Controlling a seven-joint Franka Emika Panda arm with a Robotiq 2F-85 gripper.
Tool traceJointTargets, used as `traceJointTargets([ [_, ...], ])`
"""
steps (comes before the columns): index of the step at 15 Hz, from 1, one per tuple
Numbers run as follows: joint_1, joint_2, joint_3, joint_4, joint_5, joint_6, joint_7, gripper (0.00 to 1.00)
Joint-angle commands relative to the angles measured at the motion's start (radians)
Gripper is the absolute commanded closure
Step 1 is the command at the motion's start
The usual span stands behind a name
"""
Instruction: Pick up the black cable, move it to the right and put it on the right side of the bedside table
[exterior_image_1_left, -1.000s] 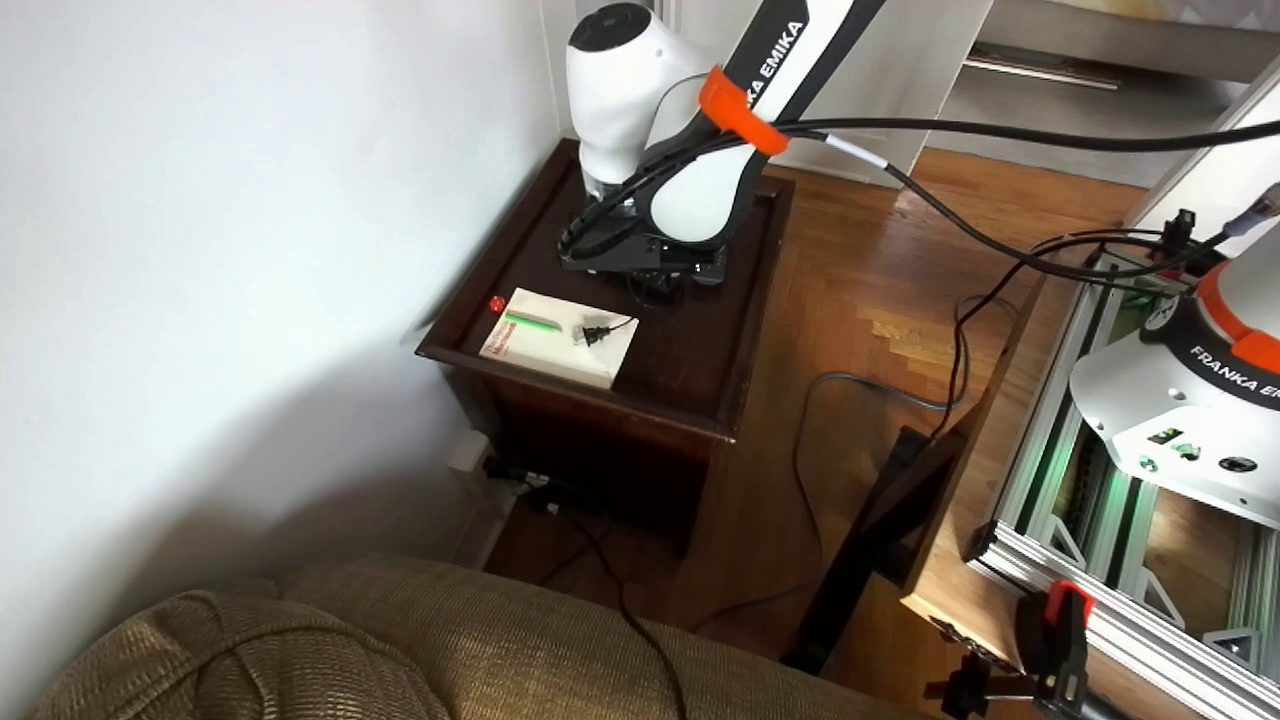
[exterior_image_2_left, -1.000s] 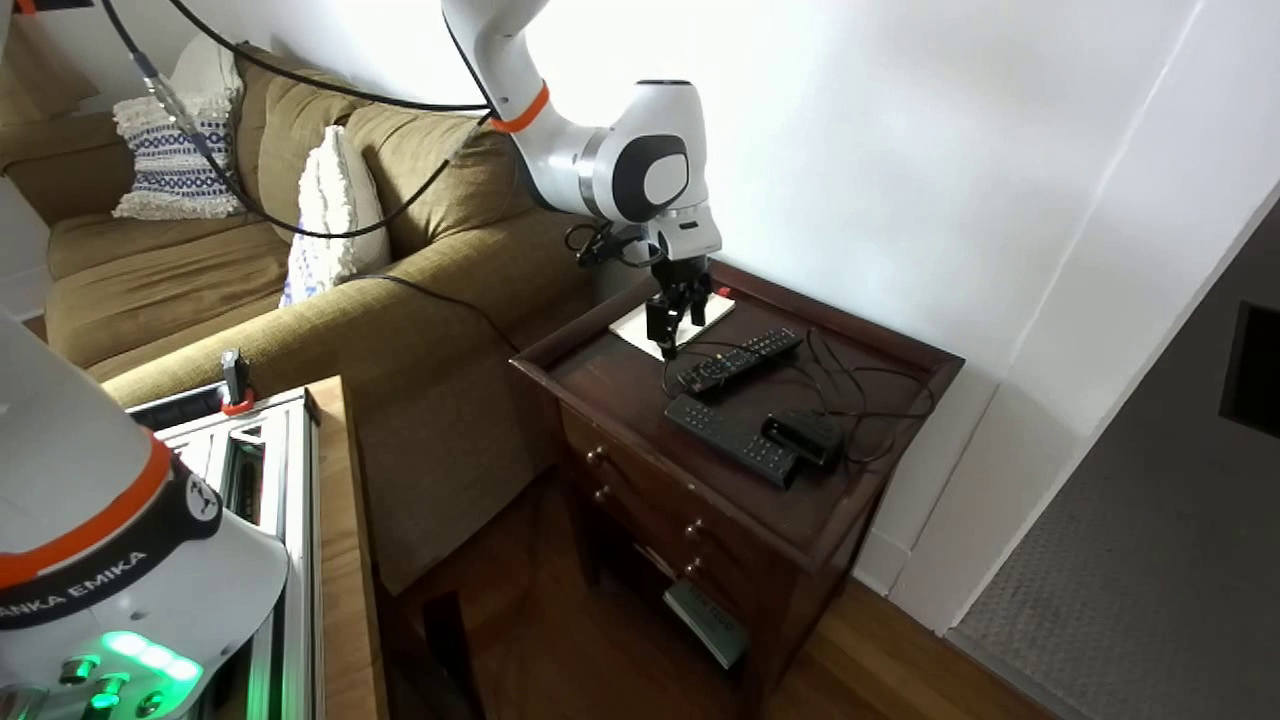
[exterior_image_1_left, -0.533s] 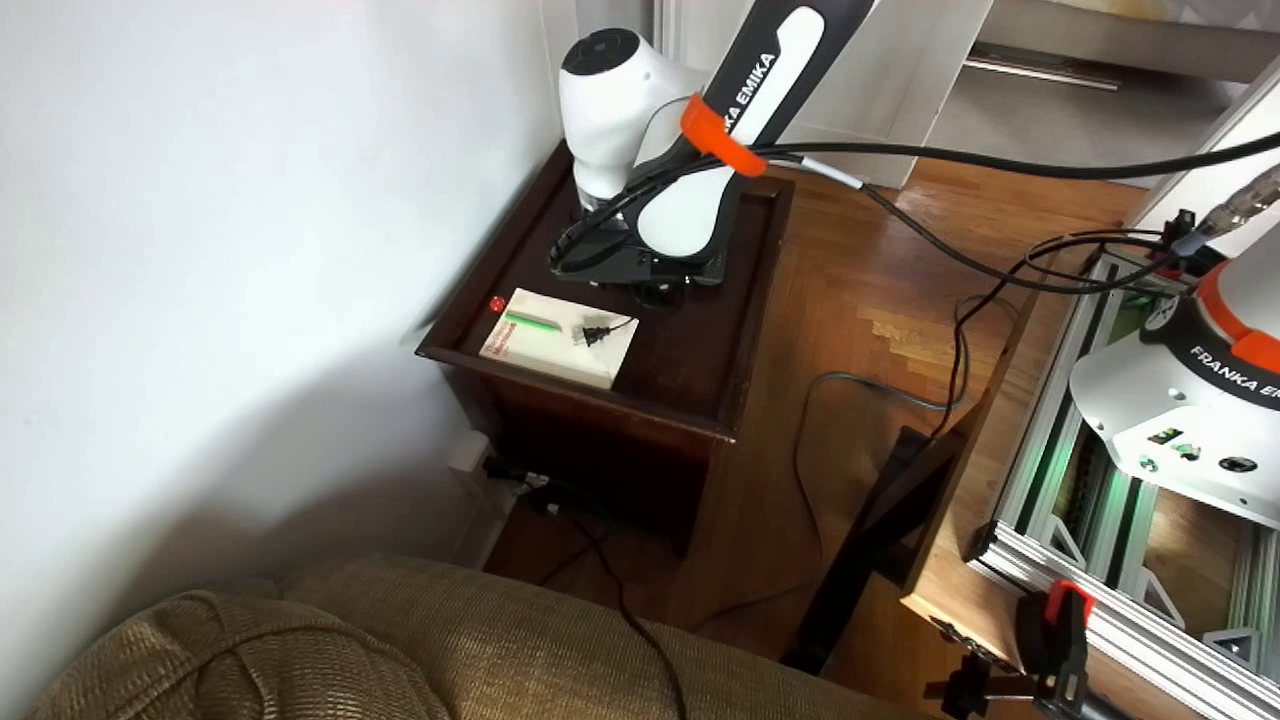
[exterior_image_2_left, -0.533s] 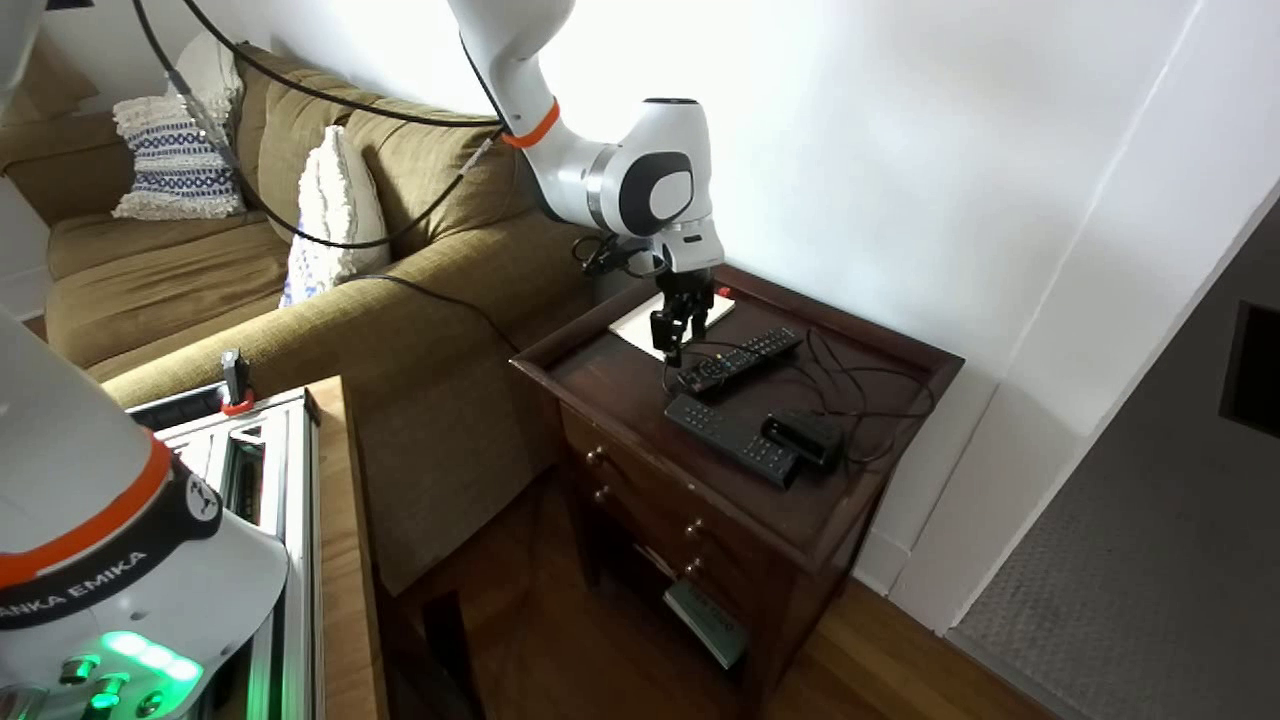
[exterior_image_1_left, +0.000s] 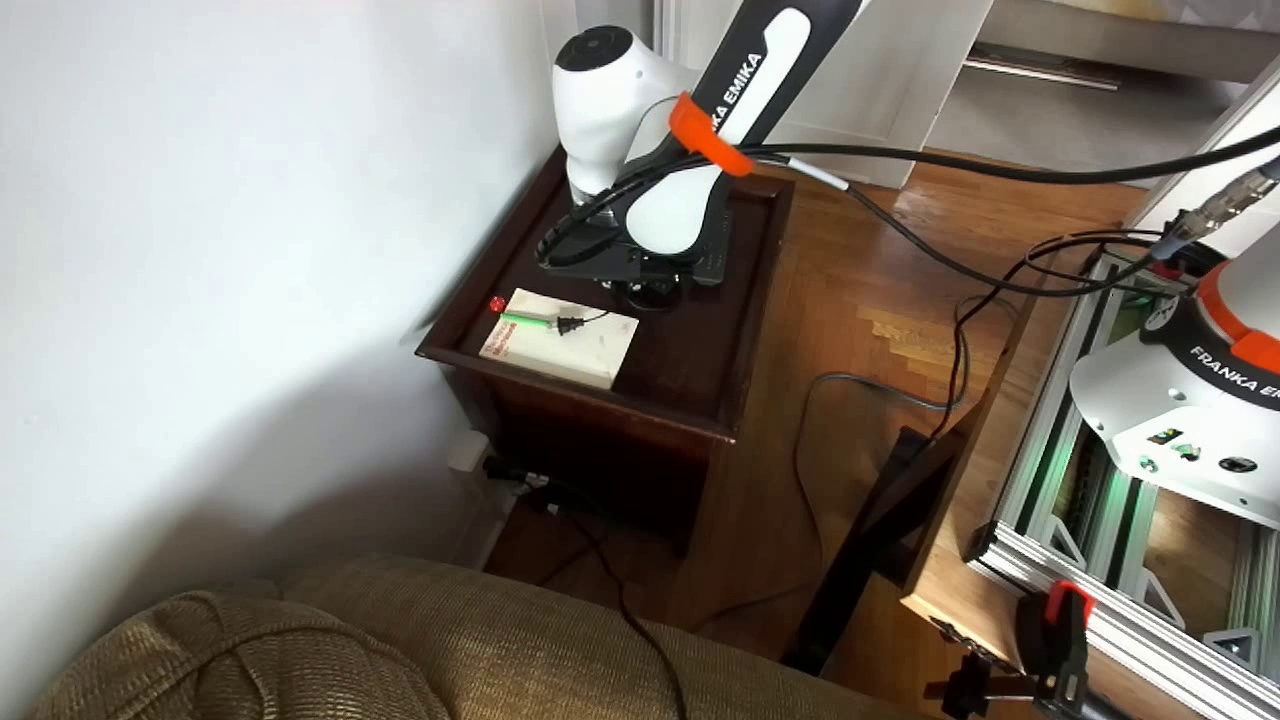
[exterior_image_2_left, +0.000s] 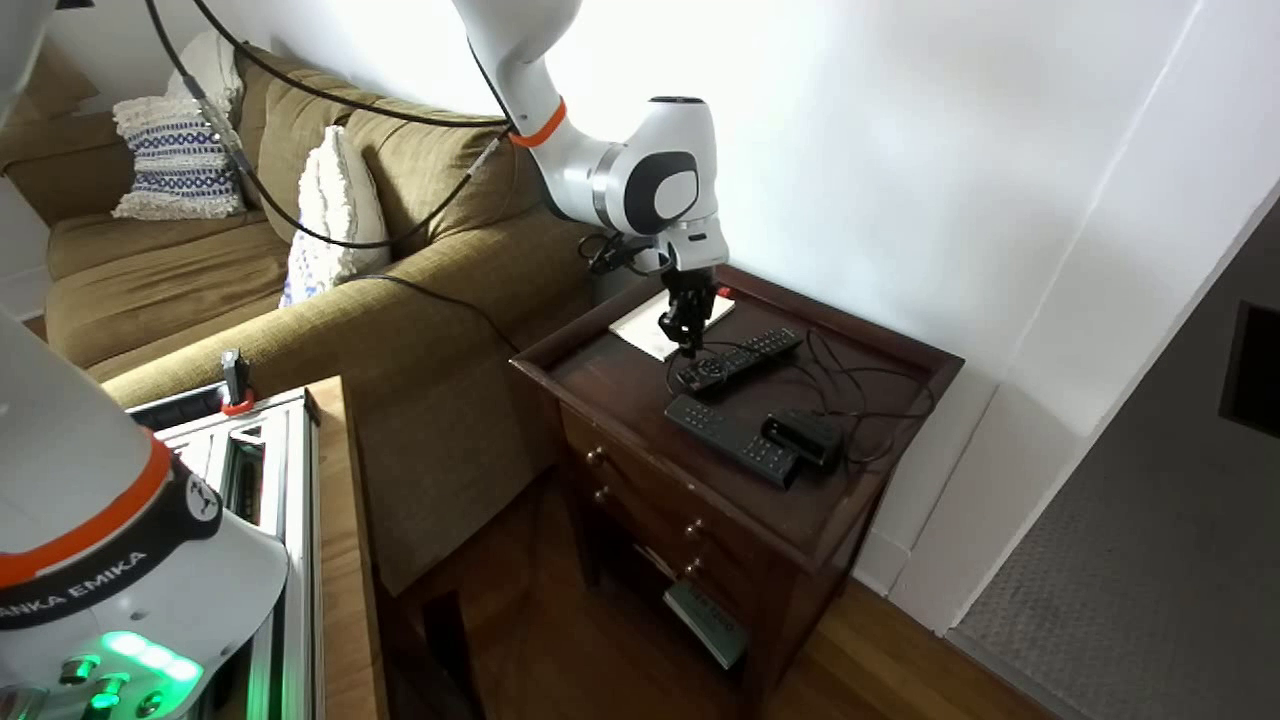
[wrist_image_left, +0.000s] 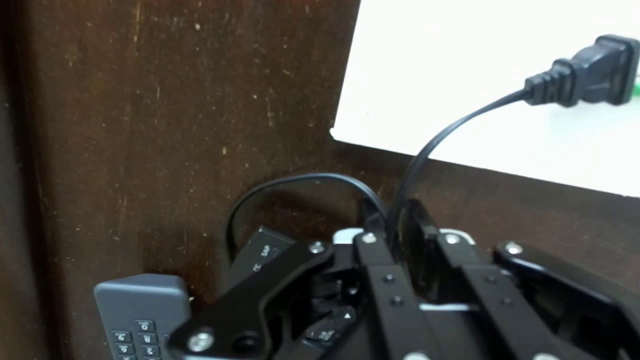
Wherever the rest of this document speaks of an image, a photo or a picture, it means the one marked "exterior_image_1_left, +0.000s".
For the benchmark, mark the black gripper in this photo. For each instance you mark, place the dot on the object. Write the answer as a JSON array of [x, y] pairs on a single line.
[[584, 232]]

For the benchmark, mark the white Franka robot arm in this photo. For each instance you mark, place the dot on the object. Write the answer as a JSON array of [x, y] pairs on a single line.
[[744, 80]]

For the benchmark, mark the long black remote control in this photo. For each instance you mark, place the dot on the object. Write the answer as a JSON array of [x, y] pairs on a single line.
[[652, 284]]

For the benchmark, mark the green pen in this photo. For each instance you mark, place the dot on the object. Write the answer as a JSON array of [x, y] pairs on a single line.
[[528, 313]]

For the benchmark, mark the small red item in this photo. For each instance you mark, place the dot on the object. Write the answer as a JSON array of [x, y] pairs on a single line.
[[496, 306]]

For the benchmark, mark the white flat box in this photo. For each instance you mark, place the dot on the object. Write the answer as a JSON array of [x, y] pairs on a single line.
[[561, 354]]

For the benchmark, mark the grey black remote control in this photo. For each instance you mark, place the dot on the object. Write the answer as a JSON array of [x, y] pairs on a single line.
[[720, 263]]

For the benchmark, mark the dark wooden side table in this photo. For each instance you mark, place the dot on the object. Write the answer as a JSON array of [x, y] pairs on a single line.
[[692, 363]]

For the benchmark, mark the white power strip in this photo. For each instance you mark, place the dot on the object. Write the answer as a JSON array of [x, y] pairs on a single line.
[[468, 458]]

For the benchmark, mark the black leaning panel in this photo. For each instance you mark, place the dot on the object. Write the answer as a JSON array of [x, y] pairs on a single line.
[[864, 545]]

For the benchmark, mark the tan fabric sofa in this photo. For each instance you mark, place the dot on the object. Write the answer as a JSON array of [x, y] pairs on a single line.
[[465, 643]]

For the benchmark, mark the wooden cart platform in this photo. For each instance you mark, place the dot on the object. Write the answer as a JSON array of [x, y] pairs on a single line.
[[980, 467]]

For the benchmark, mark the orange black clamp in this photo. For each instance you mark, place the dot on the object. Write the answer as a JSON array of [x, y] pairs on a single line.
[[1055, 635]]

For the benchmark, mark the white board panel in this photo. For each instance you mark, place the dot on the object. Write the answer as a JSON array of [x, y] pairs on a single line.
[[1245, 104]]

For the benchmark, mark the aluminium profile frame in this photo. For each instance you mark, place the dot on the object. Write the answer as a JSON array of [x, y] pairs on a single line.
[[1133, 621]]

